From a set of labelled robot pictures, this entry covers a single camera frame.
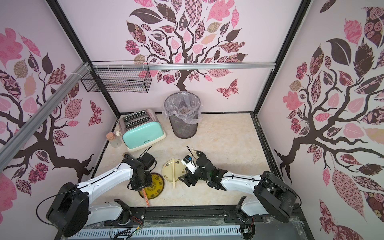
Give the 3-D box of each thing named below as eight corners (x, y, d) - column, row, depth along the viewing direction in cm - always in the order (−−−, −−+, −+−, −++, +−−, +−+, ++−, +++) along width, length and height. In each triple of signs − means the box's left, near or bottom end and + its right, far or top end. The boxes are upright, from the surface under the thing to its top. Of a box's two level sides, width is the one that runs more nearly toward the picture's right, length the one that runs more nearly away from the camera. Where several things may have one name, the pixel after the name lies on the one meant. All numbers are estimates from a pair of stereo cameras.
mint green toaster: (123, 151, 99) (111, 135, 85) (132, 126, 114) (123, 109, 100) (162, 151, 99) (157, 135, 85) (167, 126, 114) (163, 109, 100)
